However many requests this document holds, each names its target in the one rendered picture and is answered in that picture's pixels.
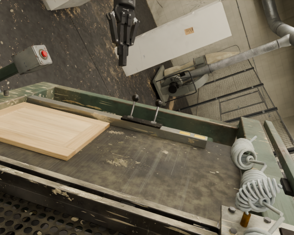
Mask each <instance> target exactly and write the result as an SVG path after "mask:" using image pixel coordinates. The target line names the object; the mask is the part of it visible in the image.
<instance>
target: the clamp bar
mask: <svg viewBox="0 0 294 235"><path fill-rule="evenodd" d="M255 183H256V181H254V180H253V181H252V186H253V189H254V191H255V192H253V190H252V189H251V186H250V185H251V183H250V182H248V183H247V188H248V190H249V192H250V193H251V195H252V196H250V195H249V193H248V192H247V190H246V185H243V188H240V189H239V192H238V193H237V196H236V198H235V206H236V207H237V208H239V209H240V210H237V209H235V208H234V207H227V206H223V205H222V206H221V217H220V221H219V223H218V222H216V221H212V220H209V219H206V218H203V217H200V216H197V215H193V214H189V213H186V212H183V211H180V210H177V209H174V208H170V207H167V206H164V205H160V204H157V203H154V202H150V201H147V200H144V199H141V198H137V197H134V196H131V195H128V194H124V193H121V192H117V191H114V190H111V189H108V188H105V187H101V186H98V185H94V184H92V183H88V182H85V181H82V180H78V179H75V178H72V177H69V176H65V175H62V174H59V173H55V172H52V171H49V170H46V169H42V168H39V167H36V166H32V165H29V164H26V163H23V162H19V161H16V160H13V159H9V158H6V157H3V156H0V191H1V192H3V193H6V194H9V195H12V196H15V197H18V198H21V199H24V200H27V201H30V202H33V203H36V204H39V205H42V206H45V207H48V208H51V209H53V210H56V211H59V212H62V213H65V214H69V215H71V216H74V217H77V218H80V219H83V220H86V221H89V222H92V223H95V224H98V225H100V226H103V227H106V228H110V229H113V230H115V231H118V232H121V233H124V234H127V235H243V234H244V232H245V231H246V230H247V229H248V228H254V227H258V228H261V229H264V230H266V231H268V230H269V229H270V228H271V227H272V225H273V224H274V223H275V222H276V221H275V220H271V219H270V218H269V217H261V216H258V215H254V214H251V213H249V212H248V211H250V210H251V209H252V208H251V207H250V206H249V204H248V198H247V197H249V198H250V199H251V202H252V204H253V205H254V206H255V202H257V201H258V200H259V198H262V196H263V197H264V198H267V197H269V198H271V197H274V198H275V197H276V193H280V189H283V191H284V193H285V195H289V196H293V197H294V193H293V191H292V189H291V186H290V184H289V182H288V180H287V179H285V178H281V179H280V183H281V184H277V183H276V180H275V179H274V178H273V179H272V182H271V180H270V178H269V177H268V178H267V184H268V187H269V188H270V191H271V192H269V190H268V188H267V185H266V181H265V178H262V183H263V186H264V189H265V190H263V188H262V186H261V181H260V179H257V184H258V187H259V190H258V189H257V187H256V185H255ZM242 190H243V191H244V193H245V194H246V196H247V197H245V196H244V195H243V193H242ZM241 197H242V198H243V199H244V200H243V199H242V198H241ZM245 200H246V201H245ZM241 202H242V203H241ZM243 203H244V204H243ZM239 205H240V206H239ZM280 228H285V229H289V230H292V231H294V226H293V225H289V224H286V223H281V224H280V226H279V227H278V228H277V229H276V230H275V231H274V233H273V234H272V235H280V231H279V230H280Z"/></svg>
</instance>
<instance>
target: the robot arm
mask: <svg viewBox="0 0 294 235"><path fill-rule="evenodd" d="M0 1H1V0H0ZM113 7H114V8H113V10H112V12H109V13H107V14H106V17H107V19H108V21H109V26H110V32H111V37H112V42H113V43H115V44H116V47H117V55H118V56H119V66H121V67H124V66H126V59H127V56H128V49H129V47H130V46H133V45H134V41H135V37H136V33H137V29H138V26H139V24H140V20H137V19H136V18H135V13H134V10H135V0H113ZM115 19H116V21H117V25H116V22H115ZM132 21H133V22H132ZM131 22H132V28H131V32H130V26H131ZM116 26H117V28H116Z"/></svg>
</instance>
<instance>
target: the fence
mask: <svg viewBox="0 0 294 235"><path fill-rule="evenodd" d="M27 103H30V104H35V105H39V106H43V107H47V108H51V109H54V110H58V111H64V112H67V113H71V114H75V115H79V116H83V117H87V118H92V119H95V120H99V121H103V122H107V123H110V125H114V126H117V127H121V128H125V129H129V130H133V131H138V132H142V133H145V134H149V135H153V136H157V137H161V138H166V139H170V140H173V141H177V142H181V143H185V144H189V145H194V146H198V147H201V148H205V147H206V143H207V136H203V137H205V139H202V138H197V137H194V135H198V134H194V133H190V132H186V131H182V132H186V133H190V136H189V135H185V134H181V133H180V131H181V130H177V129H173V128H169V127H165V126H162V127H161V128H160V129H157V128H153V127H150V126H145V125H141V124H137V123H132V122H128V121H125V120H121V117H122V116H119V115H114V114H111V113H106V112H102V111H98V110H93V109H89V108H85V107H81V106H77V105H73V104H68V103H64V102H60V101H56V100H52V99H48V98H44V97H39V96H35V95H32V96H29V97H27ZM198 136H202V135H198Z"/></svg>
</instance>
